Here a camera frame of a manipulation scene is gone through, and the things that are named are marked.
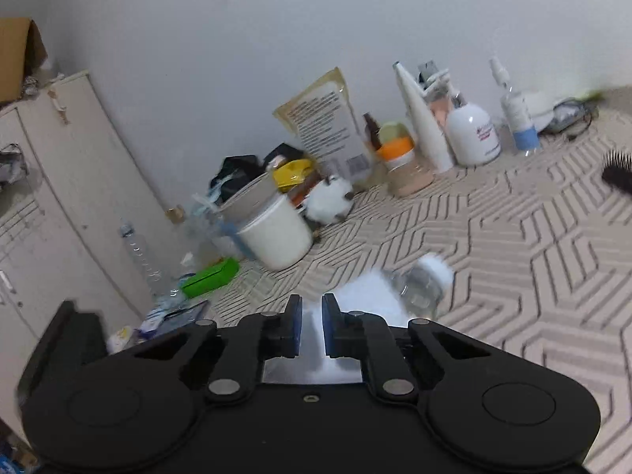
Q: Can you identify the blue plastic container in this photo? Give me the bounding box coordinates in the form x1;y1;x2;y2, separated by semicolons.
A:
217;220;245;260

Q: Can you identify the blue label spray bottle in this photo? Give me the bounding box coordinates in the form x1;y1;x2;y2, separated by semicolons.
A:
488;56;542;155

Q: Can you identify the pink carton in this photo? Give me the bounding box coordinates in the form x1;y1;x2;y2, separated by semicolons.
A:
427;93;456;125

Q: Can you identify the green box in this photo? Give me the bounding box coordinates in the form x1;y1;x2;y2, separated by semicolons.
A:
181;258;241;300

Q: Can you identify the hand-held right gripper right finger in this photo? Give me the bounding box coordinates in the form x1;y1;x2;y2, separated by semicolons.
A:
321;293;495;400

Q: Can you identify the white fluffy plush toy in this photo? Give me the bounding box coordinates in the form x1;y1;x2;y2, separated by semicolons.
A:
303;175;355;224

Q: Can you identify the small brown bottle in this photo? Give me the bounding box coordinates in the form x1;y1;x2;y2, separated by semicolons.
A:
363;112;384;152

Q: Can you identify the black hairbrush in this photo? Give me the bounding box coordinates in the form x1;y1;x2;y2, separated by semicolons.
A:
601;150;632;194

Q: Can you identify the gold cap clear bottle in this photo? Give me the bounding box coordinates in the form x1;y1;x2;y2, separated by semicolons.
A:
165;205;199;258

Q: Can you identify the tall empty plastic bottle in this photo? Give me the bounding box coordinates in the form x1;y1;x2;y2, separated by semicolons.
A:
118;218;165;298

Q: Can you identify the cardboard box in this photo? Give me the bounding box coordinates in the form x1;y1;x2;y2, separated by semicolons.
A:
0;17;49;105

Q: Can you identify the clear plastic water bottle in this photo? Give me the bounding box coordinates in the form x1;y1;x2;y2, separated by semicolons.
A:
389;257;451;320

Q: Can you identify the white canister with beige lid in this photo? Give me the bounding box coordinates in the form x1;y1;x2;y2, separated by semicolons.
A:
216;172;315;271

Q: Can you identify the white pump bottle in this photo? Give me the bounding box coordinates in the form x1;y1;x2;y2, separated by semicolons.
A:
427;68;502;167

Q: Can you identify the black bag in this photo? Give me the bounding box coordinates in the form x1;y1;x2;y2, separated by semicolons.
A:
209;155;263;194

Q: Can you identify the pale green round lid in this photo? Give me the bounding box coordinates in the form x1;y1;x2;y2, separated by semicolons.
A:
377;119;408;144

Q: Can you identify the wall socket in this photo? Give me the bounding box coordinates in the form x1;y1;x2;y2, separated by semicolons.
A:
417;61;441;86

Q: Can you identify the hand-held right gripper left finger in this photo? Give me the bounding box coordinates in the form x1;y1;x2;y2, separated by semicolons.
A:
132;294;303;402

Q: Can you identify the white wiping cloth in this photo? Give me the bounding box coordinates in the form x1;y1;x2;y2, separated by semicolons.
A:
261;252;455;387

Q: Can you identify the white cabinet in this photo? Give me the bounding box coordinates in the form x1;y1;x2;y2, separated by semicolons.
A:
0;71;169;339

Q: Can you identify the white squeeze tube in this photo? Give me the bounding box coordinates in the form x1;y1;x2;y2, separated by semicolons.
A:
393;61;455;174

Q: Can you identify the yellow packet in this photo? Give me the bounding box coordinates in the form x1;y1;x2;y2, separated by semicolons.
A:
273;159;315;194

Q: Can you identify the black cable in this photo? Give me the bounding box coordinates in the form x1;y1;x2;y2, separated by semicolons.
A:
542;98;602;140

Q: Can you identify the beige food pouch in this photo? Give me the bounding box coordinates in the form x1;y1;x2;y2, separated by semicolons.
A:
273;66;377;192

